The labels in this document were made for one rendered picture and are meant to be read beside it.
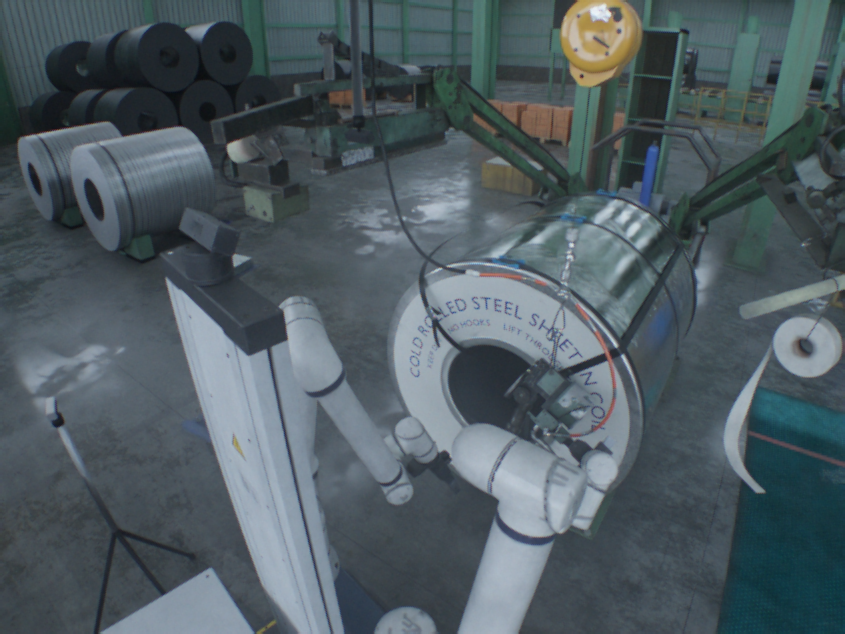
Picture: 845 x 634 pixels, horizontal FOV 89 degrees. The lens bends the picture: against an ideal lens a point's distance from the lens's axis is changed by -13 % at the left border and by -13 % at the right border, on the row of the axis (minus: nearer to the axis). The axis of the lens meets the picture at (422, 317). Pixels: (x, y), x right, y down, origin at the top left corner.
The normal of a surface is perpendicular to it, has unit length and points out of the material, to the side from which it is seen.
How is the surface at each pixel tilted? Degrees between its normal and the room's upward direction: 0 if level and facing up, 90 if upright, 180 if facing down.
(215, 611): 0
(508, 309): 90
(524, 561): 76
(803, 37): 90
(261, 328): 90
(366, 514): 0
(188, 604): 0
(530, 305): 90
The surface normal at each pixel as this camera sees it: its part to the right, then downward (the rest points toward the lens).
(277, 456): 0.69, 0.36
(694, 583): 0.00, -0.87
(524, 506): -0.60, 0.13
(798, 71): -0.58, 0.40
